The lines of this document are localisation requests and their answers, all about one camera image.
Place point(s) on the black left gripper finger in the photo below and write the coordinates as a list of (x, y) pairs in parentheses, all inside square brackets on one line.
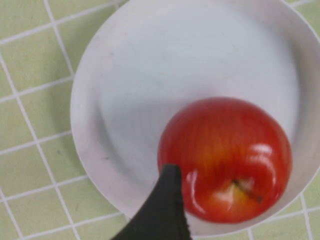
[(160, 212)]

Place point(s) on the red plastic apple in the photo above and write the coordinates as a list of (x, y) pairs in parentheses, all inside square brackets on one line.
[(225, 150)]

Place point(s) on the white round plate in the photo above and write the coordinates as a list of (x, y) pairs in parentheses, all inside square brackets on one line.
[(175, 62)]

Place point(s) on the green white checked tablecloth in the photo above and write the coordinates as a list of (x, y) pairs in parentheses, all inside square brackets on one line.
[(30, 100)]

